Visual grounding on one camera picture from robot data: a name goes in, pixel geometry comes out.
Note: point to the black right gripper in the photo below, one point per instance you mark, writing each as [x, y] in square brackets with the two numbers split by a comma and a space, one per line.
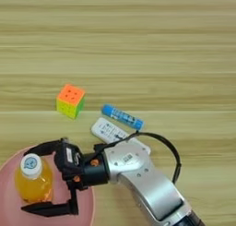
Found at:
[92, 171]

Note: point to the orange juice bottle white cap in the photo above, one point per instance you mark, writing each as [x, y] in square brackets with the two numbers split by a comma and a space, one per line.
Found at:
[33, 180]

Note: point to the colourful puzzle cube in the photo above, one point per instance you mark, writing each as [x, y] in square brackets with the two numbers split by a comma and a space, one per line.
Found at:
[70, 99]

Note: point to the blue tube with white label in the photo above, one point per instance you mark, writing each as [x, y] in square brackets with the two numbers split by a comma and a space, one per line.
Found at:
[123, 116]

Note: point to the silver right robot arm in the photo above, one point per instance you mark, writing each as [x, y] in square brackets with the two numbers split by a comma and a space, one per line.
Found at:
[150, 180]

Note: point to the small black box white label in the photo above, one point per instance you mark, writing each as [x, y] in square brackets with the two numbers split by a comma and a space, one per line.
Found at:
[68, 159]

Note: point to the pink round plate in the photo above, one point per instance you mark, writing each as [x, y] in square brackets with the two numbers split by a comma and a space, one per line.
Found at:
[70, 202]

